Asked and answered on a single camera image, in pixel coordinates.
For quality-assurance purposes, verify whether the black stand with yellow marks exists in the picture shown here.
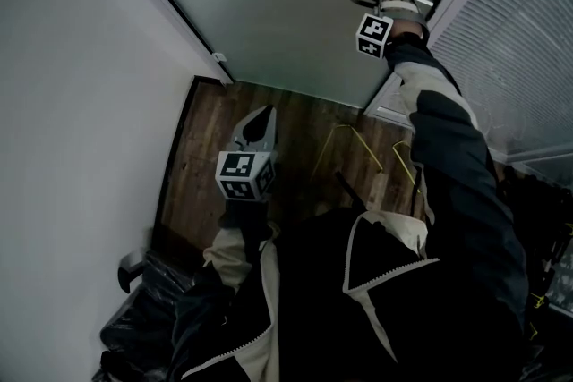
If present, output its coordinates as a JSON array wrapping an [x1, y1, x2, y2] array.
[[495, 164, 573, 346]]

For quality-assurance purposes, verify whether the person's right forearm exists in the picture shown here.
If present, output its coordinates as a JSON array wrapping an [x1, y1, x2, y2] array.
[[383, 33, 493, 193]]

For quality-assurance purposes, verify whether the person's left forearm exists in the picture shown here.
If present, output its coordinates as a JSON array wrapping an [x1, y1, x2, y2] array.
[[202, 196, 282, 284]]

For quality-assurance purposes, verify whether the plastic-wrapped black office chair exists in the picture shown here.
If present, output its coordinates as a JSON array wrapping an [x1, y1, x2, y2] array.
[[92, 249, 217, 382]]

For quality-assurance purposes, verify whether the yellow cable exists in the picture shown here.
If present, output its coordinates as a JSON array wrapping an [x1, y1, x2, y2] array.
[[312, 123, 425, 196]]

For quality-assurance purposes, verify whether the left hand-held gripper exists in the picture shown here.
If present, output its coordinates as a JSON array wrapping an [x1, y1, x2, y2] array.
[[215, 104, 279, 203]]

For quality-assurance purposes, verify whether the pale green door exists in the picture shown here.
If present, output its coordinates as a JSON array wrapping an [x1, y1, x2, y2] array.
[[115, 0, 476, 112]]

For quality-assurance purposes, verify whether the person's torso in dark jacket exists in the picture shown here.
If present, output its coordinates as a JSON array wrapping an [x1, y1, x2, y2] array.
[[168, 174, 530, 382]]

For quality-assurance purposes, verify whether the person's right hand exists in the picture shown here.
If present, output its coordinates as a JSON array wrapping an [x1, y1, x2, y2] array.
[[389, 21, 426, 43]]

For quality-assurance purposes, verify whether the black baseboard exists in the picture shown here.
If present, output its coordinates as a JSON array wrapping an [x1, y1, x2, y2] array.
[[150, 74, 227, 250]]

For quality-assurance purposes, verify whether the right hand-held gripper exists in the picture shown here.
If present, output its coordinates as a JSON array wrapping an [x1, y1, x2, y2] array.
[[355, 0, 432, 60]]

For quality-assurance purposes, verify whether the glass partition with white blinds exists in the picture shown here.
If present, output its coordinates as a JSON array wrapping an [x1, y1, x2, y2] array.
[[363, 0, 573, 165]]

